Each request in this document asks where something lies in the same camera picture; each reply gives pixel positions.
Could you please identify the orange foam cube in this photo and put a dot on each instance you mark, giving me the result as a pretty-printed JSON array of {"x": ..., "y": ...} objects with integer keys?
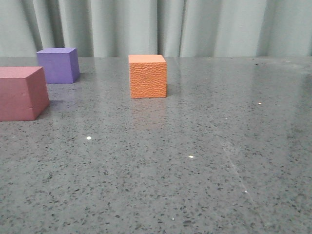
[{"x": 147, "y": 76}]

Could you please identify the grey-green curtain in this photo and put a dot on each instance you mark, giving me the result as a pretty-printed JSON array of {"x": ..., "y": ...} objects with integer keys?
[{"x": 173, "y": 28}]

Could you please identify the purple foam cube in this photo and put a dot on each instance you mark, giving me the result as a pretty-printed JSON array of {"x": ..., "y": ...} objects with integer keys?
[{"x": 60, "y": 65}]

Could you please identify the red foam cube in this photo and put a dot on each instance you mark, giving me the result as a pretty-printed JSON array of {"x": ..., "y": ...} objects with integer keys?
[{"x": 23, "y": 93}]

